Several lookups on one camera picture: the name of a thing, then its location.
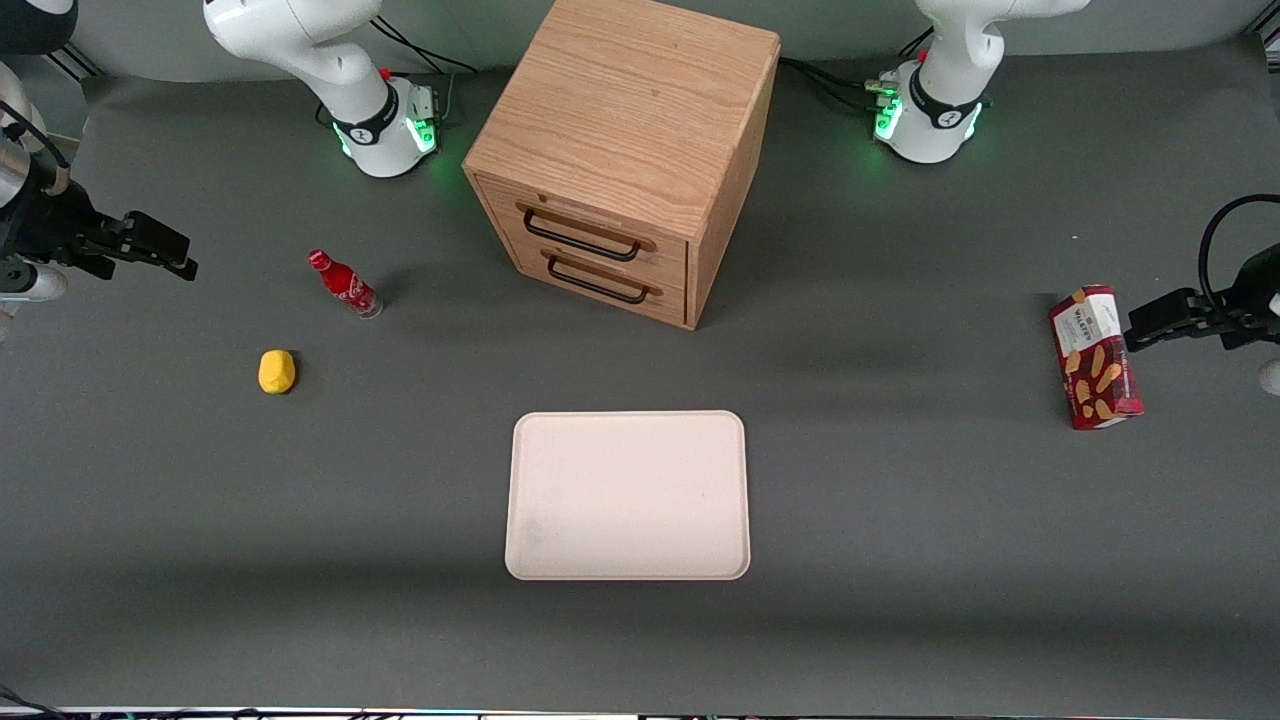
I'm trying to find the beige rectangular tray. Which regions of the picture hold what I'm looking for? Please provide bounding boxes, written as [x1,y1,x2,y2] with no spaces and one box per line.
[504,410,752,582]

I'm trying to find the wooden drawer front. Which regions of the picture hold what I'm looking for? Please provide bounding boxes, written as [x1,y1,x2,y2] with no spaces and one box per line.
[512,238,689,328]
[476,176,690,292]

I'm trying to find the red coke bottle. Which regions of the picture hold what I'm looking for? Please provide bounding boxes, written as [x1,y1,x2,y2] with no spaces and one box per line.
[307,249,385,320]

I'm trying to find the black right arm base cable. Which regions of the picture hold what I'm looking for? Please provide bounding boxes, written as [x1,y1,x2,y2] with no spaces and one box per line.
[368,16,481,77]

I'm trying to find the oak wooden drawer cabinet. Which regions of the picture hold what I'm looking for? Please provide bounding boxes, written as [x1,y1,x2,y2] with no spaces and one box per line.
[462,0,782,331]

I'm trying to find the red cookie box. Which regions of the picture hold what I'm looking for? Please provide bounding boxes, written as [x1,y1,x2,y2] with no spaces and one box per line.
[1047,284,1145,432]

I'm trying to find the black metal drawer handle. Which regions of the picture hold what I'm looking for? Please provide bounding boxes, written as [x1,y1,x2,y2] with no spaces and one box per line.
[541,249,664,306]
[516,202,658,264]

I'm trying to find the black left wrist cable loop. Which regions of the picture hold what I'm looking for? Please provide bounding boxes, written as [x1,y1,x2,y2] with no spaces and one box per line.
[1197,194,1280,306]

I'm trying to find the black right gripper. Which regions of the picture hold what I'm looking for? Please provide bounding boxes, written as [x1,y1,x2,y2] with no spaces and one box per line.
[0,165,199,282]

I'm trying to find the yellow toy lemon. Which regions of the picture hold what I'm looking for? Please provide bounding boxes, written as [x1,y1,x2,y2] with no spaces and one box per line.
[258,349,298,396]

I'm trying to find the black arm base cable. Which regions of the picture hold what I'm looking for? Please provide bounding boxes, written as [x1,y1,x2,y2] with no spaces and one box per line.
[368,16,481,77]
[778,54,903,115]

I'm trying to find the black cables at table edge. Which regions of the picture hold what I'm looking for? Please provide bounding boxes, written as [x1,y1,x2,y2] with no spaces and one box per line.
[0,684,71,720]

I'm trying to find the black left arm base cable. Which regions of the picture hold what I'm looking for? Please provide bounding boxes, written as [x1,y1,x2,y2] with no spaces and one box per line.
[778,54,903,115]

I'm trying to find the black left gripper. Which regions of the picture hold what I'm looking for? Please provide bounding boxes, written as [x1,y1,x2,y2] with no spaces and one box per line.
[1124,248,1280,354]

